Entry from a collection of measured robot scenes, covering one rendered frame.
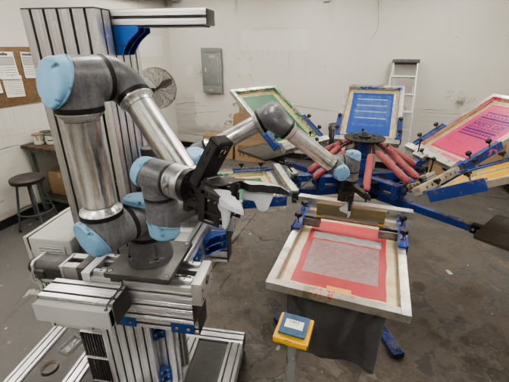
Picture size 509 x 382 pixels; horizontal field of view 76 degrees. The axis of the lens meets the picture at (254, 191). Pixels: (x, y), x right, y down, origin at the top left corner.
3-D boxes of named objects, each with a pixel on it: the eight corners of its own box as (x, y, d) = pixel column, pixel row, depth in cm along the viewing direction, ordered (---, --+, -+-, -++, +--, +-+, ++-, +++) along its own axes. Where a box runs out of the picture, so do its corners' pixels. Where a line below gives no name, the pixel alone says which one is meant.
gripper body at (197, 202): (244, 218, 67) (200, 203, 73) (247, 177, 64) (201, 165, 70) (220, 229, 60) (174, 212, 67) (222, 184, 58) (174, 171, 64)
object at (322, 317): (376, 377, 152) (391, 305, 134) (282, 349, 166) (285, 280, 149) (376, 371, 154) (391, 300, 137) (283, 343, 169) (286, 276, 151)
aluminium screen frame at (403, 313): (410, 324, 125) (412, 316, 123) (265, 288, 143) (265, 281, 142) (401, 227, 193) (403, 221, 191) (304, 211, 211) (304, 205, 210)
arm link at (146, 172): (157, 183, 81) (152, 150, 78) (188, 193, 75) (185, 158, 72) (129, 194, 75) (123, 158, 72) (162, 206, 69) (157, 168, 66)
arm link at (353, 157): (342, 148, 168) (359, 148, 168) (340, 169, 172) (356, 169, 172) (347, 153, 161) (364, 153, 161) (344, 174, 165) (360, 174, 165)
